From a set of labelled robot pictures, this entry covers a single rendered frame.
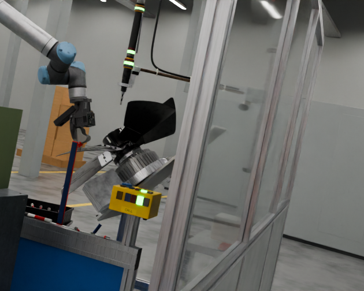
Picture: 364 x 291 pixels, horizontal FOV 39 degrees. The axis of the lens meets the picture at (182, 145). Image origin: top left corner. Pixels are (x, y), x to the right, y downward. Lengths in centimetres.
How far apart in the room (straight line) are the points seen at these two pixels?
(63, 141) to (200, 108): 976
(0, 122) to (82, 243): 56
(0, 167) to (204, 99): 110
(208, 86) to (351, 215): 672
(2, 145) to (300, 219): 621
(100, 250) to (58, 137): 879
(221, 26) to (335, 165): 670
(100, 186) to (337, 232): 562
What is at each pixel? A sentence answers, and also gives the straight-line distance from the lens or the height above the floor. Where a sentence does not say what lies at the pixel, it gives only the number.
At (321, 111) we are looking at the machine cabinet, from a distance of 758.
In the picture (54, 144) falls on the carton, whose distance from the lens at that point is 1069.
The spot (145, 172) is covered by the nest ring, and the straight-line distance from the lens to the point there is 223.
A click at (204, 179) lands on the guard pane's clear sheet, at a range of 98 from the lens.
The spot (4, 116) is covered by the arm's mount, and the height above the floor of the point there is 125.
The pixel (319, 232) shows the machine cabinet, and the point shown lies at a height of 21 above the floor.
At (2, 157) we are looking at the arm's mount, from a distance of 181.
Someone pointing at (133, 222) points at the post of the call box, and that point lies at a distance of 189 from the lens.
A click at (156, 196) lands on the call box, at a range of 185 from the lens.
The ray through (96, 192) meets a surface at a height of 98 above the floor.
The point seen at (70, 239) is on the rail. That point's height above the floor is 82.
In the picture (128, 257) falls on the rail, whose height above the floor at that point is 82.
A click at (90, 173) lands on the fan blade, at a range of 241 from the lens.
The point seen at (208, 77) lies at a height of 143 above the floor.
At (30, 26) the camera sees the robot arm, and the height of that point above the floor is 159.
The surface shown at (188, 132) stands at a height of 133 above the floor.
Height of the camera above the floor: 134
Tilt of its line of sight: 2 degrees down
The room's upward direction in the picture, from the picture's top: 12 degrees clockwise
